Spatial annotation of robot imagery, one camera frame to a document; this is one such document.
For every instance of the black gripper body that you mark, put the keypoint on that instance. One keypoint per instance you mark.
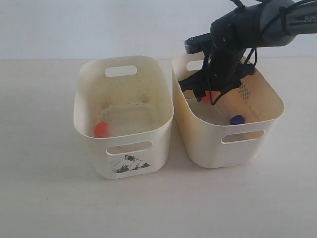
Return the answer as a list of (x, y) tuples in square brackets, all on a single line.
[(222, 69)]

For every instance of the blue-capped tube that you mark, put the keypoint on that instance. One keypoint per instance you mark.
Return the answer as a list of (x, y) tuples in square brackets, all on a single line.
[(233, 116)]

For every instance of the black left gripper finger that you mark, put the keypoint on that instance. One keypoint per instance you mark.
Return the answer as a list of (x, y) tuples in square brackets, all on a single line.
[(223, 95)]

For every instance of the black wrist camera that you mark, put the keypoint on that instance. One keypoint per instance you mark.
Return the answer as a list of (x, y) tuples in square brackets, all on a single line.
[(198, 43)]

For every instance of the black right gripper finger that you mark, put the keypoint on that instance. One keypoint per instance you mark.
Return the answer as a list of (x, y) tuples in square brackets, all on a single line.
[(194, 82)]

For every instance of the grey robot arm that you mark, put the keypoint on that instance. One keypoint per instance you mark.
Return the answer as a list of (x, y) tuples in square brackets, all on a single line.
[(272, 23)]

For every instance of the cream plastic bin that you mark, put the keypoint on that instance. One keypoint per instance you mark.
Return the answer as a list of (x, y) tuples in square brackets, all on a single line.
[(209, 140), (131, 94)]

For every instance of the orange-capped tube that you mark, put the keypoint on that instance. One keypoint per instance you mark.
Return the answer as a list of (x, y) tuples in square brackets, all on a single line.
[(101, 129)]

